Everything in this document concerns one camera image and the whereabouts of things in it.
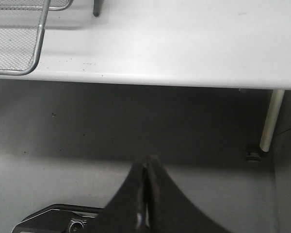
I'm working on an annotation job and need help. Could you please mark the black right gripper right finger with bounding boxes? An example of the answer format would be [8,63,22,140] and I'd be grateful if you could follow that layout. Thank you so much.
[146,156,229,233]

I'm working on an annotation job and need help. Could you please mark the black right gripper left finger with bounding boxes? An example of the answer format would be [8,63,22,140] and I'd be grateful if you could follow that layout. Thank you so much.
[91,160,147,233]

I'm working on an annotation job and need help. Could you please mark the silver mesh tray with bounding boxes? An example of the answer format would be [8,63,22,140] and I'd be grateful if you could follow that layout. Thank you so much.
[0,0,72,76]

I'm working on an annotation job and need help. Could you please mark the grey table foot caster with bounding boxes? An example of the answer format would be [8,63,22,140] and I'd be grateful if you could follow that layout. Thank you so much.
[245,144,269,163]

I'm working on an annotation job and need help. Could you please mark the white table leg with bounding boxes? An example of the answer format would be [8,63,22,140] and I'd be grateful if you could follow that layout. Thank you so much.
[259,89,285,153]

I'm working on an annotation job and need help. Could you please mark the grey metal rack frame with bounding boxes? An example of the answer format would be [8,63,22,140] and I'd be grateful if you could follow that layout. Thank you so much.
[93,0,104,17]

